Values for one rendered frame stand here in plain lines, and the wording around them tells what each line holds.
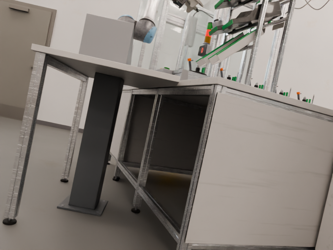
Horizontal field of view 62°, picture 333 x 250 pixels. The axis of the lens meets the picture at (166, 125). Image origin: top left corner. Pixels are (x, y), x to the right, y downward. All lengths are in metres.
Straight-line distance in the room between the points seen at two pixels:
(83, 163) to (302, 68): 5.14
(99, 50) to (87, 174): 0.75
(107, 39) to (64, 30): 4.16
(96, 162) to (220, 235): 0.85
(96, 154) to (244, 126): 0.92
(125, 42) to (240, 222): 1.15
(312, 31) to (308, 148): 5.08
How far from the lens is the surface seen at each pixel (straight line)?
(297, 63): 6.17
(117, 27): 1.76
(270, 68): 3.08
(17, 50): 6.05
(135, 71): 1.33
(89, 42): 1.76
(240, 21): 1.56
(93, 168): 1.76
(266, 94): 1.28
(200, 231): 1.25
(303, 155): 1.47
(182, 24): 3.13
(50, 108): 5.76
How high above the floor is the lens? 0.66
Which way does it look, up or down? 2 degrees down
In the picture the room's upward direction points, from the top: 12 degrees clockwise
